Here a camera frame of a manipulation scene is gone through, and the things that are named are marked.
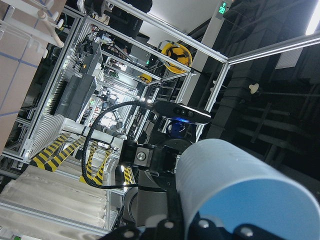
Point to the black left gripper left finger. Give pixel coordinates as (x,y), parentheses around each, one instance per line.
(167,229)

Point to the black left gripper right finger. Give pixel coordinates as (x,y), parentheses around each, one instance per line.
(240,228)

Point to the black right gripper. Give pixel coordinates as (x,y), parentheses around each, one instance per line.
(159,162)

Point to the light blue plastic cup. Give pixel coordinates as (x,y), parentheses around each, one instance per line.
(222,182)

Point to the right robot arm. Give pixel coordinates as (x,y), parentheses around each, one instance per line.
(155,196)

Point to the yellow hard hat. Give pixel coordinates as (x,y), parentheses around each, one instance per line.
(179,53)

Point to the green exit sign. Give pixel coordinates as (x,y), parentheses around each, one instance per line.
(222,7)

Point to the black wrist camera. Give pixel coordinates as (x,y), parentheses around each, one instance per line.
(181,112)

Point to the white wire cup rack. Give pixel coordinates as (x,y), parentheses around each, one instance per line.
(41,11)

